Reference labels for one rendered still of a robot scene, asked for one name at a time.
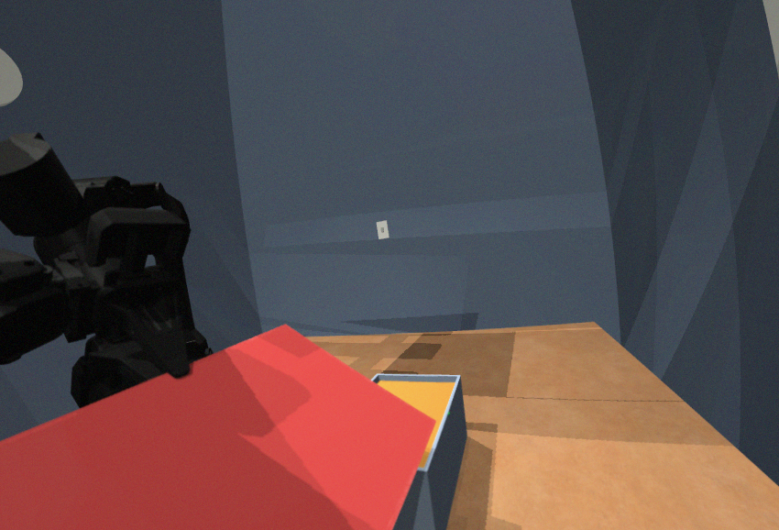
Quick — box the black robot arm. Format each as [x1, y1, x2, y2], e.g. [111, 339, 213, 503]
[0, 132, 214, 365]

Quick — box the red box lid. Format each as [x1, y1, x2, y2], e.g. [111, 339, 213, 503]
[0, 325, 436, 530]

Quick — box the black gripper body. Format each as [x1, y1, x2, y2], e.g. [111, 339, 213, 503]
[56, 207, 192, 408]

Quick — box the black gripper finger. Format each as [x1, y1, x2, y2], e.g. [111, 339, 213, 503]
[86, 340, 168, 384]
[93, 277, 190, 379]

